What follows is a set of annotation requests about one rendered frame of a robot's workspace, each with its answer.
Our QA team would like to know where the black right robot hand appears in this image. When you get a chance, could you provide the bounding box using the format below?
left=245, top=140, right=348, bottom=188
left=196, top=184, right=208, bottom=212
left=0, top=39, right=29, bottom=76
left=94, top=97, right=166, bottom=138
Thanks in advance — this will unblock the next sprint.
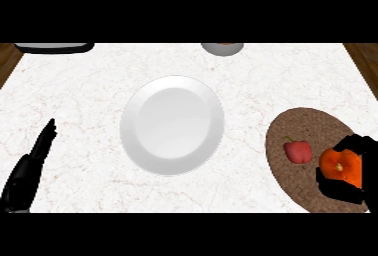
left=314, top=133, right=378, bottom=214

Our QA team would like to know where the red bell pepper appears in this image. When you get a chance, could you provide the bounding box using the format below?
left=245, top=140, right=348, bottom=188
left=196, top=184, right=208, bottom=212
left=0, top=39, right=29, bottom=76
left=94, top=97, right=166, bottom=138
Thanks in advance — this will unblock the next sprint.
left=282, top=135, right=314, bottom=165

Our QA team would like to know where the orange squash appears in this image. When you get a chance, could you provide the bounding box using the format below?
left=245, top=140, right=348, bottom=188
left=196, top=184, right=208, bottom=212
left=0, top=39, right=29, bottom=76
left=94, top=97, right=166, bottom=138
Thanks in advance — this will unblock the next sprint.
left=317, top=147, right=364, bottom=190

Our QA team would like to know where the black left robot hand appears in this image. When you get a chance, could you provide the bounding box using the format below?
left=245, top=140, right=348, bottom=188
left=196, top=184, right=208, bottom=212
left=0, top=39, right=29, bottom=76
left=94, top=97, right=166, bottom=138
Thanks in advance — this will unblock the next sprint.
left=0, top=117, right=59, bottom=214

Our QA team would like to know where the brown woven placemat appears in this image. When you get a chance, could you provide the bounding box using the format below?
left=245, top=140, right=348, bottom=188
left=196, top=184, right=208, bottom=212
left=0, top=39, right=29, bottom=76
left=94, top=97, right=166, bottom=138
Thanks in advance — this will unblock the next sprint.
left=264, top=106, right=370, bottom=214

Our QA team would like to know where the grey bowl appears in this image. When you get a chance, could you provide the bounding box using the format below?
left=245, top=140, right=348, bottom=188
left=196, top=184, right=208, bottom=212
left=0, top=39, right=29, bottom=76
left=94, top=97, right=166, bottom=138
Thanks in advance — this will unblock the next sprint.
left=199, top=42, right=245, bottom=57

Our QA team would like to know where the black and grey appliance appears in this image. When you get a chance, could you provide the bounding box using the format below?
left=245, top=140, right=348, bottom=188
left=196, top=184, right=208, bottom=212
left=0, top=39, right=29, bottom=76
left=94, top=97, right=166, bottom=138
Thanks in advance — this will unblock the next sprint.
left=13, top=42, right=96, bottom=55

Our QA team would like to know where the white oval plate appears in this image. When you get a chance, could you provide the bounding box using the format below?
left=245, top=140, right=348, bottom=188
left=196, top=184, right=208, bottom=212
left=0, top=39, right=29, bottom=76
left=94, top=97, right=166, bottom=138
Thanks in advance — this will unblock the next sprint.
left=118, top=75, right=225, bottom=177

